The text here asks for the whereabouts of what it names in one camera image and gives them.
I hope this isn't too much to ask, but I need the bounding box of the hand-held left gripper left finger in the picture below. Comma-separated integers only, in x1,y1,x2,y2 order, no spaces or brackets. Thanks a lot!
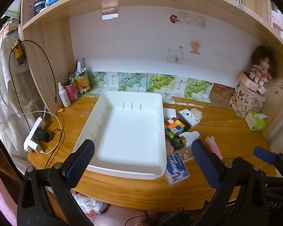
17,139,95,226

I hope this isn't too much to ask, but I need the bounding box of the dark bottle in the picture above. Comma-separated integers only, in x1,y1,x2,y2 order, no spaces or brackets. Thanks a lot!
34,0,46,17

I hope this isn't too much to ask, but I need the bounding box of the white compact camera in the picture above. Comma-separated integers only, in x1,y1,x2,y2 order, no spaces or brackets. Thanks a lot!
178,108,200,129

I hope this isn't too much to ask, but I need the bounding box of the grape print paper sheet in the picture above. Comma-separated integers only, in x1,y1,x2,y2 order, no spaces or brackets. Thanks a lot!
118,73,147,93
81,71,119,98
146,73,176,103
176,77,214,104

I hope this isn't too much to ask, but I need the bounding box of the green tissue pack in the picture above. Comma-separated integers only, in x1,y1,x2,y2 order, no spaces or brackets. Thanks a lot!
245,111,268,131

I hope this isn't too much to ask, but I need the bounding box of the wooden bookshelf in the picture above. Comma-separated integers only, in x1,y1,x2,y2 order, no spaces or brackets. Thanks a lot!
20,0,283,142

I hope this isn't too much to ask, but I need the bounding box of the letter print fabric bag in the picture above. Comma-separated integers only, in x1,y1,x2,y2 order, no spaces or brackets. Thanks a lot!
229,71,266,118

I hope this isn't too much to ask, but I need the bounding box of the pink foam hair roller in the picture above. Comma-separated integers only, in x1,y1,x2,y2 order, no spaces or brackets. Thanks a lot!
205,135,223,160

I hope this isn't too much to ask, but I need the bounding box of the brown-haired rag doll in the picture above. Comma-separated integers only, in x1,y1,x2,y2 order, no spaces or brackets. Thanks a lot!
249,46,277,89

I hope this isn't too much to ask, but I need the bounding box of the orange juice carton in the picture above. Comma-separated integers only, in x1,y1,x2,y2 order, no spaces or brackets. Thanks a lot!
74,68,89,96

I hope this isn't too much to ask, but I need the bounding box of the blue card case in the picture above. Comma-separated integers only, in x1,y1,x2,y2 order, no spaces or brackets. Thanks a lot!
166,153,190,185

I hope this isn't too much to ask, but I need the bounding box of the long wall sticker strip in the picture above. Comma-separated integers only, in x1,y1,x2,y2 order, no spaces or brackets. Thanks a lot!
170,9,207,29

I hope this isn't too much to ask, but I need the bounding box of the thin black cable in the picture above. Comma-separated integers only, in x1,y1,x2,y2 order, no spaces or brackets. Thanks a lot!
0,40,64,170

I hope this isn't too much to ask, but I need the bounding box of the white wall charger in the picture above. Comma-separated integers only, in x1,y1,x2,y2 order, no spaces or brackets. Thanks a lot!
163,108,177,123

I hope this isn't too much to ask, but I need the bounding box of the white red plastic bag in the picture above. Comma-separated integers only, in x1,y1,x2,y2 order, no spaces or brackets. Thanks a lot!
73,193,108,218

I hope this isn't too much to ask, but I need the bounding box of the red can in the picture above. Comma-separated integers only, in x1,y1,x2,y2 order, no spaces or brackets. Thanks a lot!
63,82,80,103

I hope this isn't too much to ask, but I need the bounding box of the pink cloth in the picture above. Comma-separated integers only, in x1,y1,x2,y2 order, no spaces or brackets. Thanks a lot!
0,159,17,226

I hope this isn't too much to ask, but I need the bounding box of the beige power bank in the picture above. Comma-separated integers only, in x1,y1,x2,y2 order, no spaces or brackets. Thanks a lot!
191,108,203,120

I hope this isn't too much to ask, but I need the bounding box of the clear wall card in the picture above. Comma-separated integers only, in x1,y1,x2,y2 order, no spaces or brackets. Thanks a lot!
167,49,184,64

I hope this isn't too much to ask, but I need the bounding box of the white lace cloth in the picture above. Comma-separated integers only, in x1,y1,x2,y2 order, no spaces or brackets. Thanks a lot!
0,16,48,170

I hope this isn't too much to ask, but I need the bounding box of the white spray bottle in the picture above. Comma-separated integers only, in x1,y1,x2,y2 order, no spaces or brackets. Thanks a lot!
58,82,72,107

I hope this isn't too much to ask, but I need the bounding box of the black power adapter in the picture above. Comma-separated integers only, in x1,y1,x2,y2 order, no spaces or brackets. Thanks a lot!
34,127,53,144

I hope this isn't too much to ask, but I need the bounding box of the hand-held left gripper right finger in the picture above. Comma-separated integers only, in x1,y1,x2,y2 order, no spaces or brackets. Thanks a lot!
191,139,271,226

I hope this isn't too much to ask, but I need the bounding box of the white plastic tray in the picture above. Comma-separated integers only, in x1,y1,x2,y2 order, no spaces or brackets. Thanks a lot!
72,91,168,180

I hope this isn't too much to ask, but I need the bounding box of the colourful puzzle cube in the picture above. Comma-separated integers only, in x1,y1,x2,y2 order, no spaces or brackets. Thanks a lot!
164,117,186,139

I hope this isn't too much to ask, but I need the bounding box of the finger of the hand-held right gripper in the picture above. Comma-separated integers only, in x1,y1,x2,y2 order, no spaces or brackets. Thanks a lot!
253,146,283,170

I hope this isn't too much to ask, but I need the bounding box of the clear plastic pouch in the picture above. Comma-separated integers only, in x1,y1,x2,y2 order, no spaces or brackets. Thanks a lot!
179,146,194,163

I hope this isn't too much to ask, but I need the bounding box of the yellow keychain with chain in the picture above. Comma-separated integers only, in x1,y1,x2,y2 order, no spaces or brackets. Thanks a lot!
10,0,26,64

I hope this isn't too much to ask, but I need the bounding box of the white cable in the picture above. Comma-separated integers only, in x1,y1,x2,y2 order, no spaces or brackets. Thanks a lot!
21,104,62,155

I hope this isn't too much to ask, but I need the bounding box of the clear tape strip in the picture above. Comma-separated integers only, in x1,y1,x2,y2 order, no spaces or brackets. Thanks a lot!
101,0,119,20

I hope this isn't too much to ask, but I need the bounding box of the white power strip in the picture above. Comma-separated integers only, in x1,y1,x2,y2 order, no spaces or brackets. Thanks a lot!
23,116,50,153

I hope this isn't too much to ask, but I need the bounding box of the brown cardboard with drawing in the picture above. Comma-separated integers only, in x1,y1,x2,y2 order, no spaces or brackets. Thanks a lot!
208,83,236,109

